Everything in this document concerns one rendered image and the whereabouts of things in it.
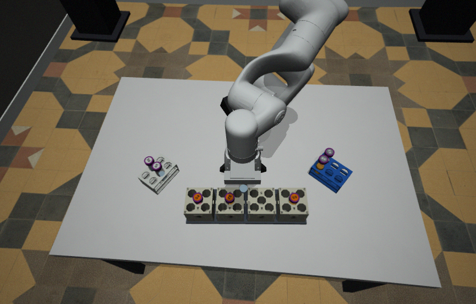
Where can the beige bucket adapter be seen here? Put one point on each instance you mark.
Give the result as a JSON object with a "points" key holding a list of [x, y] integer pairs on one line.
{"points": [[229, 212], [260, 201], [296, 213], [200, 212]]}

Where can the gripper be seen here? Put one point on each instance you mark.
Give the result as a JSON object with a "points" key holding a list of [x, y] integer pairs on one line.
{"points": [[227, 165]]}

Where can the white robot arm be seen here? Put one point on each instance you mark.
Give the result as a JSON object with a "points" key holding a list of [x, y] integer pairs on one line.
{"points": [[258, 107]]}

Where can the blue tube rack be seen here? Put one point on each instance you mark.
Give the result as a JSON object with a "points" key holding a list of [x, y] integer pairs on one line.
{"points": [[330, 177]]}

